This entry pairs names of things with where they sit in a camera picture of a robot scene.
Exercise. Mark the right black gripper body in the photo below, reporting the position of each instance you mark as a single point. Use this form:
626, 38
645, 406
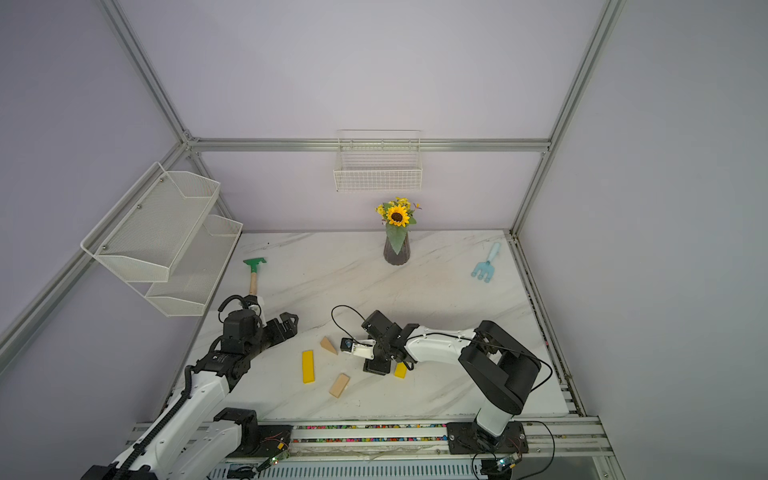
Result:
383, 360

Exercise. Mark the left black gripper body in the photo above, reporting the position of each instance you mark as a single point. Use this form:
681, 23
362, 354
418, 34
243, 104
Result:
272, 334

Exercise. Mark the wooden triangle block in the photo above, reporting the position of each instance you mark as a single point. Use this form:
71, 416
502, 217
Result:
328, 345

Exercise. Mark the wooden rectangular block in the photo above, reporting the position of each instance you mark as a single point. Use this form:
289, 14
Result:
339, 385

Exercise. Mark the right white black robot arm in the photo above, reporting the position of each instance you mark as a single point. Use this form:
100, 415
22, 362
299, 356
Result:
503, 369

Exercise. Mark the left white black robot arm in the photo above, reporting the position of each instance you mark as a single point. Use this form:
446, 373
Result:
196, 431

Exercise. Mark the yellow rectangular block right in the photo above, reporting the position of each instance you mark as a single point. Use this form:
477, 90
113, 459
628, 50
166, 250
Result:
401, 371

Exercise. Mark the yellow rectangular block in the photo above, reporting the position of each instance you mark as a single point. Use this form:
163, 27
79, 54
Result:
401, 371
308, 367

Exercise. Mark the yellow rectangular block left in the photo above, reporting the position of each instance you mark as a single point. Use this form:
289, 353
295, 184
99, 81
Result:
308, 367

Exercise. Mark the dark ribbed vase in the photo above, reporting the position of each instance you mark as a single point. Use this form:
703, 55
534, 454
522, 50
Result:
397, 257

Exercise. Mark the light blue toy rake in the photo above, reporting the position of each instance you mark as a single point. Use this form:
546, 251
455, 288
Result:
484, 271

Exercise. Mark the sunflower bouquet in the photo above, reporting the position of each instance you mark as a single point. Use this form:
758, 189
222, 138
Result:
397, 216

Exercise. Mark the two-tier white mesh shelf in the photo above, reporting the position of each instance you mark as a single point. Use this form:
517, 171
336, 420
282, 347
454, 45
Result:
165, 241

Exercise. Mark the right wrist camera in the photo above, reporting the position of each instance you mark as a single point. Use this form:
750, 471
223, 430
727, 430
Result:
363, 348

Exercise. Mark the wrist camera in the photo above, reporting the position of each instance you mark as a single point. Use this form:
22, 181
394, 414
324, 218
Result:
363, 348
242, 332

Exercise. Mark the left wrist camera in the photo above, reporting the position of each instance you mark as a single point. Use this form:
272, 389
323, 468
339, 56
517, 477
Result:
242, 332

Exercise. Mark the green toy hoe wooden handle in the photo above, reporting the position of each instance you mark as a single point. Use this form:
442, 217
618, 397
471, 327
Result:
254, 264

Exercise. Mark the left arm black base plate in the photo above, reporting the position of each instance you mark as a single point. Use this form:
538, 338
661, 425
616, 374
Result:
240, 441

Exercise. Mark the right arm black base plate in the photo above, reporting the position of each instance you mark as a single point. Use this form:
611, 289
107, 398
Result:
469, 438

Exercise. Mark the white wire wall basket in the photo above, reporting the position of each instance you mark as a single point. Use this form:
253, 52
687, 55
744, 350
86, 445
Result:
378, 161

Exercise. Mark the aluminium mounting rail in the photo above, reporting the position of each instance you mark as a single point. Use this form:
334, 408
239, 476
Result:
545, 438

